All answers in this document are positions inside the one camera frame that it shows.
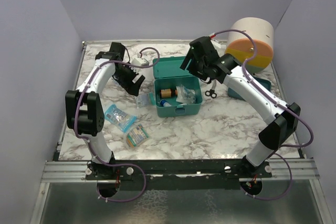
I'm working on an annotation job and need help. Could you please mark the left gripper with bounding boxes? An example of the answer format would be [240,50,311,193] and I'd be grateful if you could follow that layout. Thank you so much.
[114,62,145,96]

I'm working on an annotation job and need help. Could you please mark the small teal-strip zip bag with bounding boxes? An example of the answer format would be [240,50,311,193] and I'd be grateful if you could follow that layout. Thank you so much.
[135,92,155,109]

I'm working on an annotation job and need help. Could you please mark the brown orange-capped medicine bottle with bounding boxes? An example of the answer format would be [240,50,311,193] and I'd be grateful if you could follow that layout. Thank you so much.
[160,89,178,99]

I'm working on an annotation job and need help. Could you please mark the white blue bandage roll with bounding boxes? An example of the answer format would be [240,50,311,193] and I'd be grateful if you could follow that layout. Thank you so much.
[160,100,171,107]

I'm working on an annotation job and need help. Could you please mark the blue clear plastic pouch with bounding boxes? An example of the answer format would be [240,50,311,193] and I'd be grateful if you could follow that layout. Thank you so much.
[104,104,137,133]

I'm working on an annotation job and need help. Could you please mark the teal medicine kit box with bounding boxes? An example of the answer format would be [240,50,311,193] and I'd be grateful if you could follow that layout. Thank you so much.
[153,56,203,118]

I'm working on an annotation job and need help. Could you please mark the white gauze pad bag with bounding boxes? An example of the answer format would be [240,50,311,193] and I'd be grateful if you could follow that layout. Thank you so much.
[176,85,196,104]

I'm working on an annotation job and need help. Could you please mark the black-handled bandage scissors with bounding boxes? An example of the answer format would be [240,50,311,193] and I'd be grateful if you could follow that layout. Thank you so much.
[205,80,217,99]

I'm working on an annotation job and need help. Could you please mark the orange teal bandage packet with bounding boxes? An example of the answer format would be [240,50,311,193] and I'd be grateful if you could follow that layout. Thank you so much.
[124,124,150,148]

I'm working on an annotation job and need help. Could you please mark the blue divided tray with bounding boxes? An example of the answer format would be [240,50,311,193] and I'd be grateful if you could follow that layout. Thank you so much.
[227,76,272,101]

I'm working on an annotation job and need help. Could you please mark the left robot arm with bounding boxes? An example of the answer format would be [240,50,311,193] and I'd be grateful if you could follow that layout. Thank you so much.
[65,42,149,179]

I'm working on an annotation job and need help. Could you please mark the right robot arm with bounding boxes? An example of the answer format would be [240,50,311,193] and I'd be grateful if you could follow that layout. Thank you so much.
[180,36,301,177]

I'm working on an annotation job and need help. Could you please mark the round pastel drawer cabinet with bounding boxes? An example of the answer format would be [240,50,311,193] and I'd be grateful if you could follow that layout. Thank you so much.
[225,17,274,73]

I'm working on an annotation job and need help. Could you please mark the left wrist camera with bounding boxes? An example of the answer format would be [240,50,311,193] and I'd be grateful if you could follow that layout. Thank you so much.
[131,57,149,68]

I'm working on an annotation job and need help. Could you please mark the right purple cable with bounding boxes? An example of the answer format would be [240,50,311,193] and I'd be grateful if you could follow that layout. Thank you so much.
[209,29,314,201]

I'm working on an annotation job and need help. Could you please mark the purple cable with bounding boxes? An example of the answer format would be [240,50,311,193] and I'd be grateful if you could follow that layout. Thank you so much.
[74,47,160,204]
[209,29,314,201]

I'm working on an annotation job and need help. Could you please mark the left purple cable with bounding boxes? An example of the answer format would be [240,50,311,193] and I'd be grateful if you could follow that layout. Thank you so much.
[74,47,160,204]

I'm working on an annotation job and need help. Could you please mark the black mounting rail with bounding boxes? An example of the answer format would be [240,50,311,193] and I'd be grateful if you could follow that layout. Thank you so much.
[86,159,272,191]

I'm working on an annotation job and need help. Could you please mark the aluminium frame rail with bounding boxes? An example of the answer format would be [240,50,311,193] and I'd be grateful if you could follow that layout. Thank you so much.
[41,158,320,183]

